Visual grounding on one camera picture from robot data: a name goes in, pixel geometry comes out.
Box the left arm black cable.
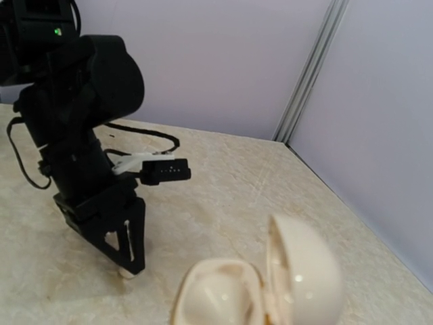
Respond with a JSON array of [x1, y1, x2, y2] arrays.
[[6, 116, 180, 190]]

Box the left aluminium frame post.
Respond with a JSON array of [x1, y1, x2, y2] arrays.
[[273, 0, 350, 145]]

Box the white earbud charging case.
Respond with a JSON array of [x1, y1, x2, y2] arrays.
[[170, 215, 344, 324]]

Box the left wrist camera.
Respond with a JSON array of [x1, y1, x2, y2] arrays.
[[139, 158, 191, 186]]

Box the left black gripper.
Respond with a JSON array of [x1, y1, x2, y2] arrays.
[[53, 177, 145, 275]]

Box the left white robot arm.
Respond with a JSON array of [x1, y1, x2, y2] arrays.
[[1, 1, 145, 274]]

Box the white earbud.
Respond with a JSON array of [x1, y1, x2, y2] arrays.
[[118, 267, 136, 280]]

